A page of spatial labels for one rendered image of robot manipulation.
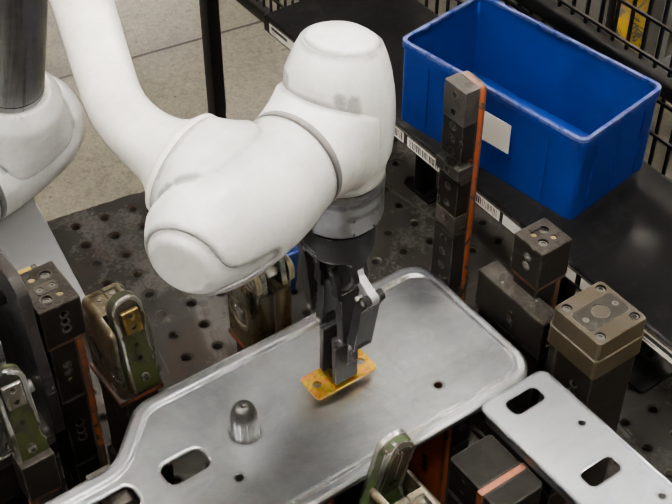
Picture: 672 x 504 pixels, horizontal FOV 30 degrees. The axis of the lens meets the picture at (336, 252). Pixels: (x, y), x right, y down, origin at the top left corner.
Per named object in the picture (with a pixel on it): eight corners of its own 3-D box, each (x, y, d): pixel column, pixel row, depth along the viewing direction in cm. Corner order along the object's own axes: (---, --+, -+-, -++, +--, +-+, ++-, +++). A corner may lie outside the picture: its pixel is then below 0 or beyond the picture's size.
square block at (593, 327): (559, 533, 163) (600, 347, 139) (518, 492, 168) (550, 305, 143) (603, 503, 167) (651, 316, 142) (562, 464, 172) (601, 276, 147)
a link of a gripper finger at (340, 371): (353, 326, 137) (357, 330, 136) (353, 369, 142) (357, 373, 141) (331, 338, 136) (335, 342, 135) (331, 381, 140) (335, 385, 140)
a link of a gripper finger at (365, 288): (352, 242, 128) (384, 267, 124) (355, 280, 131) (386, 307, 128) (333, 251, 127) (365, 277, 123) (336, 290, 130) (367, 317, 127)
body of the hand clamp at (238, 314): (263, 476, 170) (252, 294, 146) (236, 443, 174) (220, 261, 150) (299, 456, 172) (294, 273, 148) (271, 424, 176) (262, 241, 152)
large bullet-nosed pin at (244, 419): (241, 457, 137) (238, 419, 132) (226, 438, 139) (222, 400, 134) (265, 444, 138) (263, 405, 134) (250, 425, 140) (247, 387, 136)
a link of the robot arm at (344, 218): (328, 213, 117) (328, 259, 121) (405, 176, 120) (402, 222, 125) (273, 162, 122) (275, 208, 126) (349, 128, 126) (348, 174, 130)
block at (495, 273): (517, 478, 170) (543, 325, 149) (460, 421, 177) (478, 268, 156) (534, 467, 171) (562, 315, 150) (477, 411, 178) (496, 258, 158)
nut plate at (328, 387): (318, 401, 139) (318, 394, 138) (298, 380, 141) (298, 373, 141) (378, 368, 143) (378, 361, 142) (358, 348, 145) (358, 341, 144)
